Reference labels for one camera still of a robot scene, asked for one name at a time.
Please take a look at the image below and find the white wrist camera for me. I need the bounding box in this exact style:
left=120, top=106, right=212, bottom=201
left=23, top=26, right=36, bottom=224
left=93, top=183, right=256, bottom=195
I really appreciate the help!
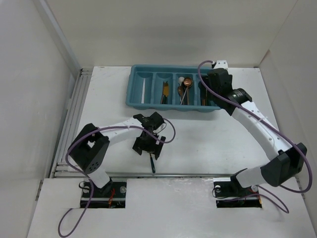
left=157, top=122, right=166, bottom=133
left=211, top=60, right=228, bottom=70

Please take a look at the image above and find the aluminium rail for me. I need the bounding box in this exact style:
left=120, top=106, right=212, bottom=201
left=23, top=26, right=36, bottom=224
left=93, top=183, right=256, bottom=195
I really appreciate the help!
left=107, top=172, right=231, bottom=178

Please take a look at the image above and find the gold fork green handle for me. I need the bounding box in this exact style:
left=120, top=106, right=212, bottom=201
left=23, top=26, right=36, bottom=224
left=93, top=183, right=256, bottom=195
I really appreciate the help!
left=149, top=154, right=156, bottom=174

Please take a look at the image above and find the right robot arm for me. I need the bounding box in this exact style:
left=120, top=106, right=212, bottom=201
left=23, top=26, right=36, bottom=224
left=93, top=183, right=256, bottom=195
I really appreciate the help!
left=199, top=68, right=307, bottom=195

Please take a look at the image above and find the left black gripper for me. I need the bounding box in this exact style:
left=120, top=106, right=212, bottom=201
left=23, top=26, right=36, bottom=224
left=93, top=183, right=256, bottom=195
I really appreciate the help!
left=134, top=132, right=164, bottom=159

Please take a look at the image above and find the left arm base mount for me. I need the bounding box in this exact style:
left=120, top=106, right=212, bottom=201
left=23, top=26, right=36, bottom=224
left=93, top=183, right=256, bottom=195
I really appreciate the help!
left=78, top=178, right=127, bottom=209

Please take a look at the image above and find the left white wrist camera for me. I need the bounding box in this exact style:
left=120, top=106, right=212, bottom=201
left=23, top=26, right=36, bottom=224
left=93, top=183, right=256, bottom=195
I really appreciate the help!
left=157, top=122, right=166, bottom=133

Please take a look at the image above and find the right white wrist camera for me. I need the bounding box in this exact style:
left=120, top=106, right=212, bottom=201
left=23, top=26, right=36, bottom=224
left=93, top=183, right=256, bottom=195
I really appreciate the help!
left=211, top=60, right=228, bottom=70

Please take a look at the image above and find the copper round spoon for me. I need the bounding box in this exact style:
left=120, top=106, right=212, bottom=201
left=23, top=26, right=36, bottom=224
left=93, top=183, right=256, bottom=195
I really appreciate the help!
left=183, top=77, right=193, bottom=105

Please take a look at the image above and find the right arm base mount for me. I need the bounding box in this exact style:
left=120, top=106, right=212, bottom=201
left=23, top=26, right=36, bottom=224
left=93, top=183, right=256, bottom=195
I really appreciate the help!
left=212, top=178, right=262, bottom=208

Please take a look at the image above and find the gold knife green handle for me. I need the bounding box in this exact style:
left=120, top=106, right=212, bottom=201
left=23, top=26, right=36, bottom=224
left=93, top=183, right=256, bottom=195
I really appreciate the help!
left=164, top=82, right=169, bottom=104
left=160, top=81, right=167, bottom=104

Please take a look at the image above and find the blue plastic cutlery tray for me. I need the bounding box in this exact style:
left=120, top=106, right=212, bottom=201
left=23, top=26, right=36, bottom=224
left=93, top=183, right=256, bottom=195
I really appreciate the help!
left=126, top=64, right=220, bottom=113

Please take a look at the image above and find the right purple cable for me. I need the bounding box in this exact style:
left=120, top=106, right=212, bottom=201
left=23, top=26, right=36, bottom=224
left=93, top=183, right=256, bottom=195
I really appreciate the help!
left=197, top=60, right=313, bottom=214

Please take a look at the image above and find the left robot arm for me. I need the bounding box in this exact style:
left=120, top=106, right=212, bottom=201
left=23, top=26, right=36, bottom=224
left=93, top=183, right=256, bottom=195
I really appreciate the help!
left=69, top=112, right=166, bottom=197

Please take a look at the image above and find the white silver round spoon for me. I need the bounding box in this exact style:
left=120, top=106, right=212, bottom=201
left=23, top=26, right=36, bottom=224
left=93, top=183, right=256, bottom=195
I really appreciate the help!
left=178, top=76, right=185, bottom=85

